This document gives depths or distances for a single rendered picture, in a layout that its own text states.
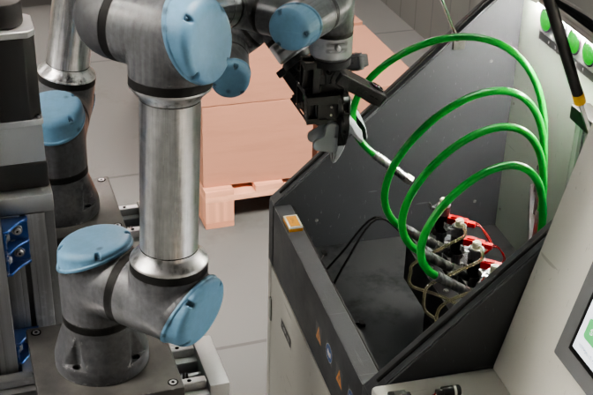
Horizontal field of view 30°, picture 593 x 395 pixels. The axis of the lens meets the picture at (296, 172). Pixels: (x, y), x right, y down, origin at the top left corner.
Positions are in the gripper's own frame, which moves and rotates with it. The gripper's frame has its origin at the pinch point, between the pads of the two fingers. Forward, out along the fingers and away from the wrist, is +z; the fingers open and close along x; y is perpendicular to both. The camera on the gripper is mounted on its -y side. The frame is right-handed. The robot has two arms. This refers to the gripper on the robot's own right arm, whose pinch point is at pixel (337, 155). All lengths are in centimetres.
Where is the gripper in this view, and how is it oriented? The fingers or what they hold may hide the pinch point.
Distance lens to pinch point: 205.0
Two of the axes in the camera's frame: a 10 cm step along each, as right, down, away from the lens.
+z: -0.2, 8.8, 4.8
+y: -9.7, 1.0, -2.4
